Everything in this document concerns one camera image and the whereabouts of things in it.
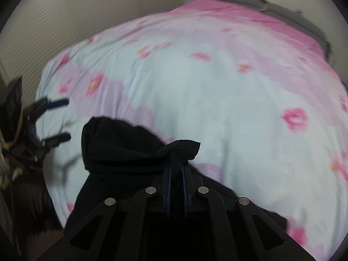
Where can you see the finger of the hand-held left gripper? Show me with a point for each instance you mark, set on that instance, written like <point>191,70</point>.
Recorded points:
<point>58,102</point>
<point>55,138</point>

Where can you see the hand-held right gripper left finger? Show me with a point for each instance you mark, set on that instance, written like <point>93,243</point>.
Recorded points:
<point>168,179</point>

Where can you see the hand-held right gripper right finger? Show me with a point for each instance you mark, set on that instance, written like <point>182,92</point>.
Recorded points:
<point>186,179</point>

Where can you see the black pants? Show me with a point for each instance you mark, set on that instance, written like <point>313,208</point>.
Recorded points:
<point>117,146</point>

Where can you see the dark cloth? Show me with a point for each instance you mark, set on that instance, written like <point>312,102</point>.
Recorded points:
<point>30,195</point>

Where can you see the beige louvred wardrobe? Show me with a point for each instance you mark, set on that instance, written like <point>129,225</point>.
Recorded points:
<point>54,19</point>

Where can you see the pink floral duvet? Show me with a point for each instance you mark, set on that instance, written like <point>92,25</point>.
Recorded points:
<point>204,92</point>

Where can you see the grey padded headboard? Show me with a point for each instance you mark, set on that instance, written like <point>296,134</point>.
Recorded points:
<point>307,24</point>

